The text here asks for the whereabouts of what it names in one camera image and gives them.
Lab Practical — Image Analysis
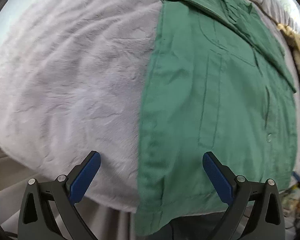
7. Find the lavender fluffy blanket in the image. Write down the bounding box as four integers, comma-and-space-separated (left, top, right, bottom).
0, 0, 300, 215

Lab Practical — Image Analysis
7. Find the colourful clutter pile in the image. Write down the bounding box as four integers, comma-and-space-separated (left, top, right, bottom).
280, 156, 300, 230

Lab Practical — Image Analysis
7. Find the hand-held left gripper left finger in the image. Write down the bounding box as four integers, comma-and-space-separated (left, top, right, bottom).
18, 150, 101, 240

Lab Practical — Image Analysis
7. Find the green work shirt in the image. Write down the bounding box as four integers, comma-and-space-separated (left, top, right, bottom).
135, 0, 298, 237

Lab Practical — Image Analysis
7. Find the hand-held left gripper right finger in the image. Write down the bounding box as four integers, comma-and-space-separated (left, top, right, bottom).
202, 151, 287, 240

